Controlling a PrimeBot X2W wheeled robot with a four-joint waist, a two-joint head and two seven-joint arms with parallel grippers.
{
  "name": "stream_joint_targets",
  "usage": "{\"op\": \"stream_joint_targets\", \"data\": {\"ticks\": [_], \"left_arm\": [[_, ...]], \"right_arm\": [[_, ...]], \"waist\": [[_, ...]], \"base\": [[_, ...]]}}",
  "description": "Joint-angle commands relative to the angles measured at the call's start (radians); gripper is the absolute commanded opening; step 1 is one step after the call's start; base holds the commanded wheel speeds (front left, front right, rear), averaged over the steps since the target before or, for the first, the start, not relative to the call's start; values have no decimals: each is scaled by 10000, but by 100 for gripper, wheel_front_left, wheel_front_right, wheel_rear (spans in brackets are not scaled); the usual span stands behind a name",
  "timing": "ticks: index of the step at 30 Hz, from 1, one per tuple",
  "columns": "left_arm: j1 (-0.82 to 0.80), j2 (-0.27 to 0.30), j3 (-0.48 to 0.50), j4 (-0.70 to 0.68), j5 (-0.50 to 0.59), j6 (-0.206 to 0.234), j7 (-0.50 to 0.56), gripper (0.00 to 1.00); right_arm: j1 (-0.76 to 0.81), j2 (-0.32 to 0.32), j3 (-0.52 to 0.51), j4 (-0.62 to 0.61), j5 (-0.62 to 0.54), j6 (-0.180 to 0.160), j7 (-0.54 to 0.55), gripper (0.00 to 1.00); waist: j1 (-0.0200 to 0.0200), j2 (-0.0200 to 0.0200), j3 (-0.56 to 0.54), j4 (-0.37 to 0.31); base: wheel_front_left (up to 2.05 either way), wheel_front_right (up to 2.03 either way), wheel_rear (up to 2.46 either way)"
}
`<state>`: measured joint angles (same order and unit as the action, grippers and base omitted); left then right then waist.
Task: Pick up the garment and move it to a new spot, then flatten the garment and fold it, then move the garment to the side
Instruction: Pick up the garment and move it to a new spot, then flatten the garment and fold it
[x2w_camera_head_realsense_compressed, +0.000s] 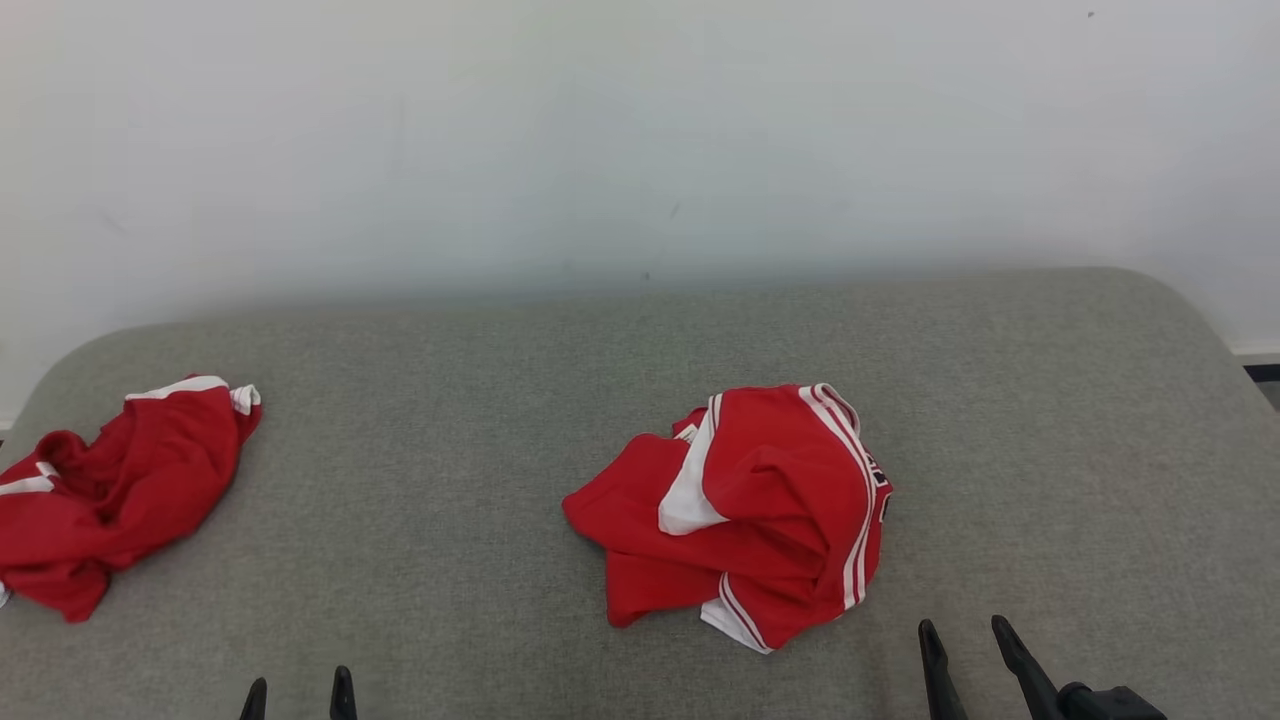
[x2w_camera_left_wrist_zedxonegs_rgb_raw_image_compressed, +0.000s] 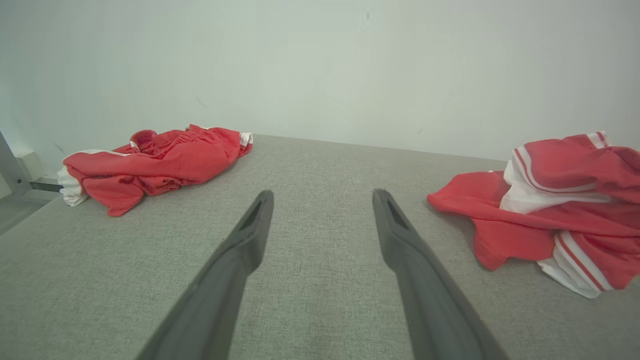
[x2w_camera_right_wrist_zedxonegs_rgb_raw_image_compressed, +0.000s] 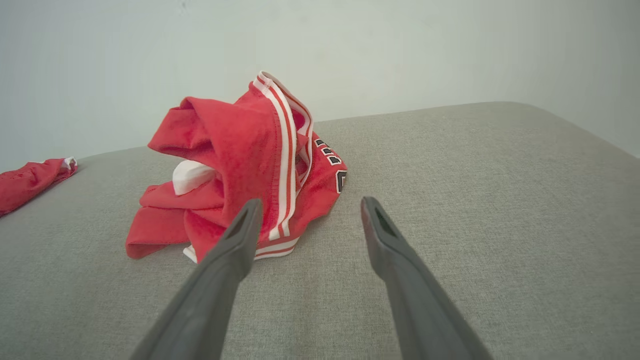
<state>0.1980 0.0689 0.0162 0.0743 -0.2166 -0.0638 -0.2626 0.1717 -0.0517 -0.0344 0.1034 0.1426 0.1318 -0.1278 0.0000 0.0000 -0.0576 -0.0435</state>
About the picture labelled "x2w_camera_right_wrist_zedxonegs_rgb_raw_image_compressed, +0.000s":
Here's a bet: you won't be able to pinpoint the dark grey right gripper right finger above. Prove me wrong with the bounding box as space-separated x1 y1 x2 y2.
360 196 493 360

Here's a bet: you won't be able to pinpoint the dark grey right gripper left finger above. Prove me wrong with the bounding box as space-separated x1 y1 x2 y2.
130 198 264 360

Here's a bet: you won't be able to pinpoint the red white basketball jersey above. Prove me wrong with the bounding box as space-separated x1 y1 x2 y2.
125 70 348 264

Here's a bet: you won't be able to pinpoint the red white-trimmed shorts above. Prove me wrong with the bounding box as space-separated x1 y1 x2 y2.
0 157 78 217

